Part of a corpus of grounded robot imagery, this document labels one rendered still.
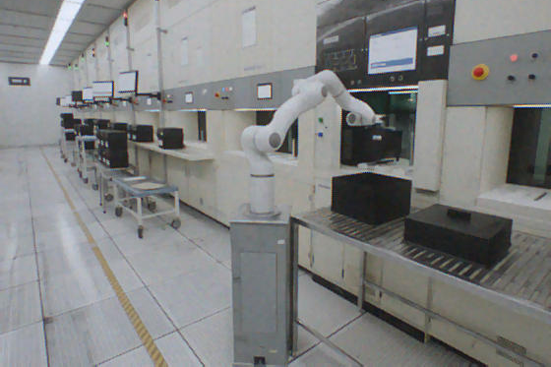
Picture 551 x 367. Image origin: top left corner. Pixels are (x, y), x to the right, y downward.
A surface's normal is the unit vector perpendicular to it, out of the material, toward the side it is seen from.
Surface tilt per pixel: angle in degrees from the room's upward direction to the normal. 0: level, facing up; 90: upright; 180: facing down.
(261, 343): 90
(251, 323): 90
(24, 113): 90
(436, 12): 90
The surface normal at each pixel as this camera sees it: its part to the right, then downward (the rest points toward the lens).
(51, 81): 0.64, 0.12
